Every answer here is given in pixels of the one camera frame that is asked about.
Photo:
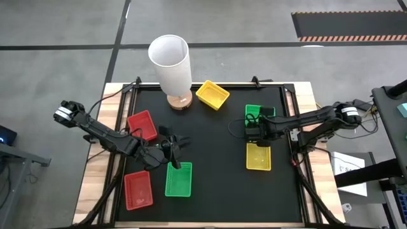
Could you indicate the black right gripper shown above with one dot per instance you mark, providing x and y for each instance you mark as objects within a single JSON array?
[{"x": 262, "y": 132}]

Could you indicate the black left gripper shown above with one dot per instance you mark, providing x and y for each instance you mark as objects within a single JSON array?
[{"x": 152, "y": 156}]

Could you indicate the green plastic basket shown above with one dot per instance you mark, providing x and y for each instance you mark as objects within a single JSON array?
[
  {"x": 179, "y": 181},
  {"x": 252, "y": 110}
]

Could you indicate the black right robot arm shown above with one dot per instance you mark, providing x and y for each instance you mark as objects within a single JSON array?
[{"x": 302, "y": 117}]

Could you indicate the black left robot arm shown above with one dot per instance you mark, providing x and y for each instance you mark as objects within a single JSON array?
[{"x": 95, "y": 128}]

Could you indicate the yellow plastic basket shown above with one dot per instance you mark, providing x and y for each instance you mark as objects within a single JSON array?
[
  {"x": 258, "y": 157},
  {"x": 212, "y": 94}
]

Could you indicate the red plastic basket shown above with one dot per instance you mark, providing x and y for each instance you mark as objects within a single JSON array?
[
  {"x": 142, "y": 122},
  {"x": 137, "y": 191}
]

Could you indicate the black table mat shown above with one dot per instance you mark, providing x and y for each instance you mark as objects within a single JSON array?
[{"x": 216, "y": 191}]

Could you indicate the white shade table lamp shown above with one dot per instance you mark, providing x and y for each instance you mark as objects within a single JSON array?
[{"x": 173, "y": 73}]

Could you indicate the white cardboard box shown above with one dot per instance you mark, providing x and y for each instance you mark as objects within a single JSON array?
[{"x": 345, "y": 162}]

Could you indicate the small white item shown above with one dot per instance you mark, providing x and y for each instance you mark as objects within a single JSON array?
[{"x": 347, "y": 207}]

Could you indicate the black equipment cart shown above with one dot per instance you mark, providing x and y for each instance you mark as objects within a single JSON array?
[{"x": 389, "y": 121}]

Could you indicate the hazard striped floor mat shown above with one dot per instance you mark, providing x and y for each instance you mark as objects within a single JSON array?
[{"x": 349, "y": 25}]

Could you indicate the teal box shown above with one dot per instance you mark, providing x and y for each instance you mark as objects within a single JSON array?
[{"x": 403, "y": 109}]

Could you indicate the blue crate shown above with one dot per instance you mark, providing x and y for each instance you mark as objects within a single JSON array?
[{"x": 403, "y": 200}]

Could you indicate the grey desk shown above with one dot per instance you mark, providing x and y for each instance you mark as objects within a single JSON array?
[{"x": 12, "y": 152}]

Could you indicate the black device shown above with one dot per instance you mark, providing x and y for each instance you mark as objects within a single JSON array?
[{"x": 6, "y": 135}]

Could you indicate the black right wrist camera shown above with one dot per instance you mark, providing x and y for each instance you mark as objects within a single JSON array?
[{"x": 267, "y": 111}]

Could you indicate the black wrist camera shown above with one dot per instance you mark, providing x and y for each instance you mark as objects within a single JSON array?
[
  {"x": 164, "y": 130},
  {"x": 267, "y": 111}
]

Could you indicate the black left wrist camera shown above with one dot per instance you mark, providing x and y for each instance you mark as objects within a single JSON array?
[{"x": 164, "y": 130}]

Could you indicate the black aluminium rig frame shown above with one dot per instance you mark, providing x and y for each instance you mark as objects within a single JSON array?
[{"x": 276, "y": 85}]

